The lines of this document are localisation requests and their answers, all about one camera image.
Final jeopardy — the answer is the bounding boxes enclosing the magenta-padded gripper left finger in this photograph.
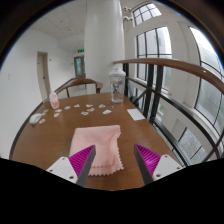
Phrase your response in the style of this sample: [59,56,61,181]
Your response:
[45,144,97,188]

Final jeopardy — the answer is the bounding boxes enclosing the wide black-framed window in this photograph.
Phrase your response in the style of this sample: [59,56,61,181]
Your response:
[189,26,224,136]

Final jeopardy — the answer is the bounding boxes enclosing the white computer mouse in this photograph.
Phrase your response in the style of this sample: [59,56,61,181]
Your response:
[28,113,44,126]

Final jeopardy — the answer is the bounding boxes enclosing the white paper sheet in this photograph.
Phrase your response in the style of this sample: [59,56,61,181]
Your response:
[126,108,147,122]

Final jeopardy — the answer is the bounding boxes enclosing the tall black-framed window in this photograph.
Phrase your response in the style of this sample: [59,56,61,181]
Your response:
[136,26,173,92]

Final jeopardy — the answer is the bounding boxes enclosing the pink towel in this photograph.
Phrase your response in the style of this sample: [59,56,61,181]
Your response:
[68,124,125,177]

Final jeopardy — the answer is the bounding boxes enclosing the arched black-framed window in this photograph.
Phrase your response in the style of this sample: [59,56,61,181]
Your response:
[132,2,163,27]

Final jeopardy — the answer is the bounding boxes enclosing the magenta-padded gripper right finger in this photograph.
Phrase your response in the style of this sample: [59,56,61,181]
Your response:
[133,143,184,186]

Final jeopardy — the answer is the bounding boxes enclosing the clear plastic shaker bottle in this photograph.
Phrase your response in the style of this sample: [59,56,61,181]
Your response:
[108,67,127,105]

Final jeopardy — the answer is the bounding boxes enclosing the wooden chair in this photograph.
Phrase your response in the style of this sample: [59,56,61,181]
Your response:
[54,78,104,99]

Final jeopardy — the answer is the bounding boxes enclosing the glazed double door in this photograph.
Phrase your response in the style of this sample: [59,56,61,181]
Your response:
[73,55,87,80]

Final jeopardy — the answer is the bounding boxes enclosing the black railing with wooden handrail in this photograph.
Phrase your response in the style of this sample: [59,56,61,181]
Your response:
[112,58,224,165]

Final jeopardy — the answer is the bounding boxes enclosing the beige single door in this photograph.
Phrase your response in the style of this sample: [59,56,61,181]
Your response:
[36,51,53,102]

